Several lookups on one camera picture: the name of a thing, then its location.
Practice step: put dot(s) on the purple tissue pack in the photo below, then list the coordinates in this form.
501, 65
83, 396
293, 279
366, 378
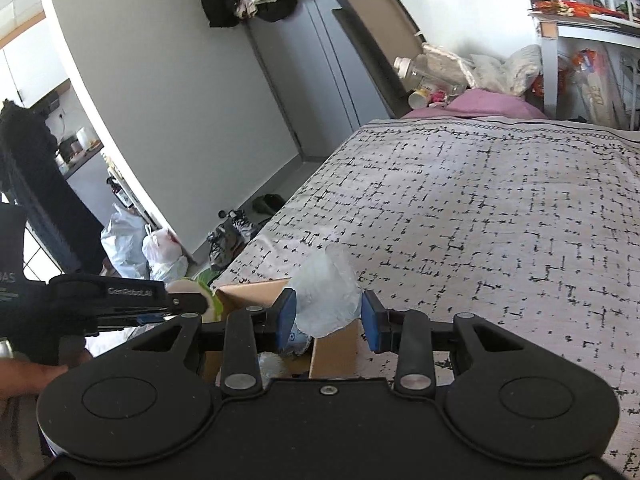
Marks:
298, 342

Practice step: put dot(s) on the clear plastic bottle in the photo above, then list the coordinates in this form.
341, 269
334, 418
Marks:
415, 74

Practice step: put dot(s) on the white tape roll green rim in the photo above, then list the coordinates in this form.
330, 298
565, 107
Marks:
193, 296

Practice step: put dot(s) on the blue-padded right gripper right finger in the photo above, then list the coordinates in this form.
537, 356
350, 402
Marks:
408, 334

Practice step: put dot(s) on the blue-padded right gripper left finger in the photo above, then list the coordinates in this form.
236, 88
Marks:
250, 331

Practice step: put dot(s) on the dark shoes on floor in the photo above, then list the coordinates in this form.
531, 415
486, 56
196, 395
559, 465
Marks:
268, 204

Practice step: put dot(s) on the grey plastic garbage bag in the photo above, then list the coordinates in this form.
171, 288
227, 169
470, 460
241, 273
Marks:
122, 240

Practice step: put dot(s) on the person in black robe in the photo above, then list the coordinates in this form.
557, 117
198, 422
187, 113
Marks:
29, 173

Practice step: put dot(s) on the crumpled white bags pile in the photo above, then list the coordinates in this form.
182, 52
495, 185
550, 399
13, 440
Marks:
511, 77

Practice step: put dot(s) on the brown cardboard box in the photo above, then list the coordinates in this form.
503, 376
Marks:
333, 356

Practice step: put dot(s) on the open brown flat case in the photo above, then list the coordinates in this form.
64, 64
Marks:
381, 31

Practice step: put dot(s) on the white plastic garbage bag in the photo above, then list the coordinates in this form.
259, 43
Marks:
165, 255

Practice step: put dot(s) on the operator left hand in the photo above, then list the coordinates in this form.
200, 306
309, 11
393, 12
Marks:
21, 378

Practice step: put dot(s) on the white desk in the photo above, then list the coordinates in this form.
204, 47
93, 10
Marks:
591, 68

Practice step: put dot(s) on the white black patterned bedspread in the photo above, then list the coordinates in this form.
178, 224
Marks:
532, 225

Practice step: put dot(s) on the grey door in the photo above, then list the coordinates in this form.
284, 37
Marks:
317, 77

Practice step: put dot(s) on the light blue fluffy plush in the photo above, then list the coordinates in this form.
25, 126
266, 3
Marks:
272, 366

